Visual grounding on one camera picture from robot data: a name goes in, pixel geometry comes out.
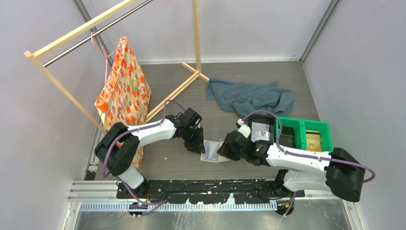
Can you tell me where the black tray with cards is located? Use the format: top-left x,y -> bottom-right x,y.
248,114 -> 276,142

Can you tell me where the beige leather card holder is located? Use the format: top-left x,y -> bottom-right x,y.
200,140 -> 230,163

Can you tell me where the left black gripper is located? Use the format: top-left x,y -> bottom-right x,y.
182,126 -> 205,154

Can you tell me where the wooden clothes rack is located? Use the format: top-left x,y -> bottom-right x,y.
23,0 -> 211,136

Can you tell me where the metal hanging rod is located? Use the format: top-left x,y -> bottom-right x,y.
43,0 -> 153,67

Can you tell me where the blue grey cloth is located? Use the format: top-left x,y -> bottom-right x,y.
206,78 -> 297,118

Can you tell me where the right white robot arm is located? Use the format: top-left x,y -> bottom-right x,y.
217,125 -> 366,202

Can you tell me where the green plastic bin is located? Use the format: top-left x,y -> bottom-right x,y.
275,117 -> 333,152

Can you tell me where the orange floral fabric bag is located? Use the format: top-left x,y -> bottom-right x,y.
94,36 -> 152,168

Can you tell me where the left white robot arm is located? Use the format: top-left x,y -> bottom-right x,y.
94,108 -> 204,198

